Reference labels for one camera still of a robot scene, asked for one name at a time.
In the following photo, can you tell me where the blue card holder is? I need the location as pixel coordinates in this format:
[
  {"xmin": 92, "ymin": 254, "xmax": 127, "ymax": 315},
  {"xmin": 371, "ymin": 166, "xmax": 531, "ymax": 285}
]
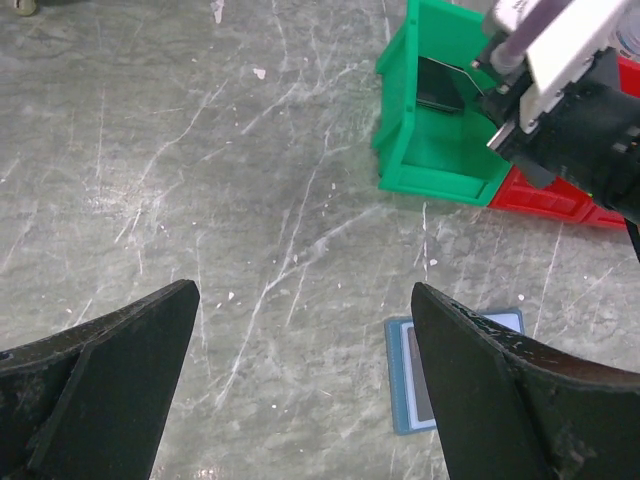
[{"xmin": 385, "ymin": 290, "xmax": 535, "ymax": 456}]

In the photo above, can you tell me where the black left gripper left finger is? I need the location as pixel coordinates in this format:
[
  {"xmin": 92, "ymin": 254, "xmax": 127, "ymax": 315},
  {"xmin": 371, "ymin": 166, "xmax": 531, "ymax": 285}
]
[{"xmin": 1, "ymin": 280, "xmax": 200, "ymax": 479}]

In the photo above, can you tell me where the silver card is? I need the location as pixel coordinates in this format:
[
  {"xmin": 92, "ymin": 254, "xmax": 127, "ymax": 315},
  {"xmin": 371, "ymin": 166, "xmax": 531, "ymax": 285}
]
[{"xmin": 407, "ymin": 326, "xmax": 434, "ymax": 426}]

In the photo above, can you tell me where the black VIP credit card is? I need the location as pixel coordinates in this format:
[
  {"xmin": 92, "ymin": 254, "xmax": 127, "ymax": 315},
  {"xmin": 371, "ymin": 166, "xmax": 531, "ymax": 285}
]
[{"xmin": 456, "ymin": 70, "xmax": 484, "ymax": 103}]

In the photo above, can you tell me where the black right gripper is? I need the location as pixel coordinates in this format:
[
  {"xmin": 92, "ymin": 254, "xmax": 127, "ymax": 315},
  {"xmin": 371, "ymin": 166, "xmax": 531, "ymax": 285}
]
[{"xmin": 477, "ymin": 49, "xmax": 639, "ymax": 224}]

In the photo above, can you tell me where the green plastic bin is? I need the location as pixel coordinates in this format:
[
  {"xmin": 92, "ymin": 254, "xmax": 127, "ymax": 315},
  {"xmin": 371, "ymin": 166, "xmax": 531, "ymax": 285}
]
[{"xmin": 372, "ymin": 1, "xmax": 510, "ymax": 206}]

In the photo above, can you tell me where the small clear plastic cup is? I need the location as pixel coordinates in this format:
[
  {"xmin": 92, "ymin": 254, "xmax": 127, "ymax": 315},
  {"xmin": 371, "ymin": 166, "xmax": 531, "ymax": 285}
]
[{"xmin": 613, "ymin": 8, "xmax": 640, "ymax": 63}]

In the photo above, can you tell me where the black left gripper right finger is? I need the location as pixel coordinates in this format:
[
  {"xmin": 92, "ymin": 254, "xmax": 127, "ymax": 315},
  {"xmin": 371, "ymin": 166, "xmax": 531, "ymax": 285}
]
[{"xmin": 411, "ymin": 283, "xmax": 639, "ymax": 479}]

